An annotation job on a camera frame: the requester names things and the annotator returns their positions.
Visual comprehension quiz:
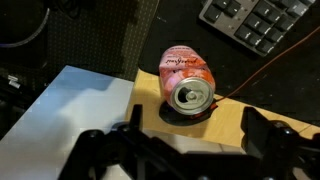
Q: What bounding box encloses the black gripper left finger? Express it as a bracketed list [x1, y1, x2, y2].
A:
[129, 103, 144, 134]

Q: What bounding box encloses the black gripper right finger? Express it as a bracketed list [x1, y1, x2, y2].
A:
[240, 106, 271, 159]

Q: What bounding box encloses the pink dented soda can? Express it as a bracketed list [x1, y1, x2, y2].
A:
[158, 45, 217, 116]

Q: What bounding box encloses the light wooden desk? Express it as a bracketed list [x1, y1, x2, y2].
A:
[0, 64, 320, 180]

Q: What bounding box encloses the black and red mouse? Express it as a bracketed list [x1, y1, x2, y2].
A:
[158, 99, 219, 127]

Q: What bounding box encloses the black desk mat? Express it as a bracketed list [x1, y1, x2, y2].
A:
[138, 0, 320, 128]

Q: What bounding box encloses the grey and black keyboard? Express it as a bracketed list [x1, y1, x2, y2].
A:
[198, 0, 316, 58]

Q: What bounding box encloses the red mouse cable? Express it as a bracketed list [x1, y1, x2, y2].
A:
[214, 25, 320, 103]

